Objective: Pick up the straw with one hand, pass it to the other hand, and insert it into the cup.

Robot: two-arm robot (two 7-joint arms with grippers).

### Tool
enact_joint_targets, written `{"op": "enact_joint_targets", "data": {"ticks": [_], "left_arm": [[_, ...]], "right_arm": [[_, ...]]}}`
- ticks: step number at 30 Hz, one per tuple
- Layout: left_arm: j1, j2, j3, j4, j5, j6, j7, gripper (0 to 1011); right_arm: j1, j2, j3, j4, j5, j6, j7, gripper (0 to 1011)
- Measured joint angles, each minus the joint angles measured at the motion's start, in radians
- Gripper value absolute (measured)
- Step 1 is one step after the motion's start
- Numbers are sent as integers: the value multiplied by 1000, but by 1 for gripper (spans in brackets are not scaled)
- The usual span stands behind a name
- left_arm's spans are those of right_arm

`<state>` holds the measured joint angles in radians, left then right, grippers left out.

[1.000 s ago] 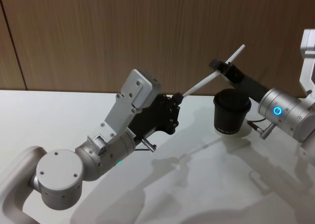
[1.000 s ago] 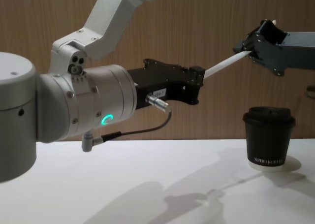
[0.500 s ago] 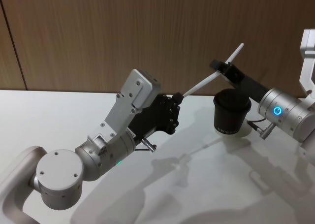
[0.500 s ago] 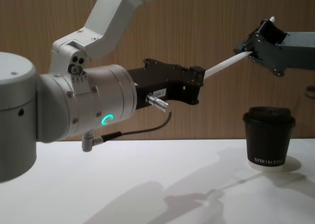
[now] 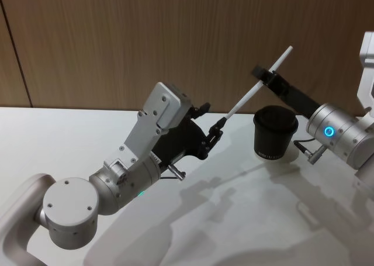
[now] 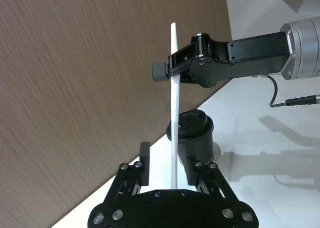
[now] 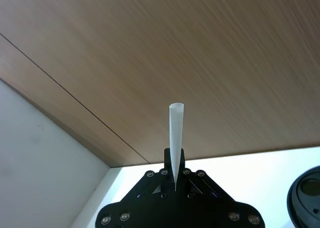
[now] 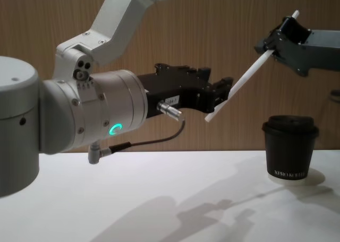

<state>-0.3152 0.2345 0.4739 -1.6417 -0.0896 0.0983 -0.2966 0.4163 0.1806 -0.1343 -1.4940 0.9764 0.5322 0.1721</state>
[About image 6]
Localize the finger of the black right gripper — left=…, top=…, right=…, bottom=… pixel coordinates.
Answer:
left=151, top=43, right=201, bottom=84
left=178, top=71, right=193, bottom=83

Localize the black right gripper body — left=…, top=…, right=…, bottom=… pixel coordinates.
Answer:
left=189, top=32, right=294, bottom=89

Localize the thin dark cable with plug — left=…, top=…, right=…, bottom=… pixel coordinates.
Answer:
left=268, top=75, right=320, bottom=109

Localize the white plastic strip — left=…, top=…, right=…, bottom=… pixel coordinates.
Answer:
left=169, top=22, right=182, bottom=191

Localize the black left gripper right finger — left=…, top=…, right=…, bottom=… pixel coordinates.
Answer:
left=185, top=155, right=241, bottom=205

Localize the black cylindrical cup with lid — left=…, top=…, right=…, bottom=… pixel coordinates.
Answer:
left=165, top=109, right=215, bottom=169

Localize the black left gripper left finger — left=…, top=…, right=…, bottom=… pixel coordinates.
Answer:
left=104, top=141, right=151, bottom=207

